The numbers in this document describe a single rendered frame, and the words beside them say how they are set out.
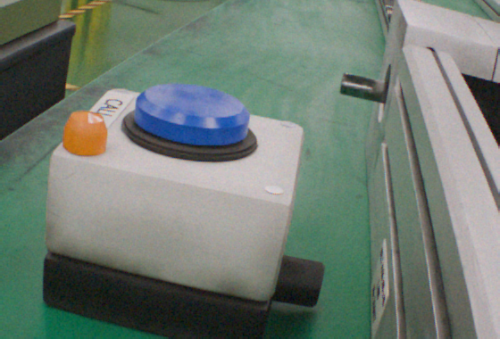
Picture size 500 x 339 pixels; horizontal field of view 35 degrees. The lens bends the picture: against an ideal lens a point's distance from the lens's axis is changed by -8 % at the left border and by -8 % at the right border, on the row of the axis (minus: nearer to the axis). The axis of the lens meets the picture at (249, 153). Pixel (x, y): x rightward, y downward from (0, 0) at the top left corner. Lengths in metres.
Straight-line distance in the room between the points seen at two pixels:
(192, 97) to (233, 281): 0.07
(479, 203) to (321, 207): 0.20
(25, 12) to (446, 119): 0.41
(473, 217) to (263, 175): 0.09
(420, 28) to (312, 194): 0.10
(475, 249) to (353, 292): 0.15
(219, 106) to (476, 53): 0.17
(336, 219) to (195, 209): 0.15
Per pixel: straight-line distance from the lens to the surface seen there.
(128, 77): 0.56
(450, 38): 0.41
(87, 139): 0.27
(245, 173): 0.27
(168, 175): 0.26
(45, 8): 0.67
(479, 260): 0.19
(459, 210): 0.22
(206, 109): 0.28
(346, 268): 0.36
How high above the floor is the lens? 0.94
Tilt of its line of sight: 21 degrees down
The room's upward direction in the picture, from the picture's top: 11 degrees clockwise
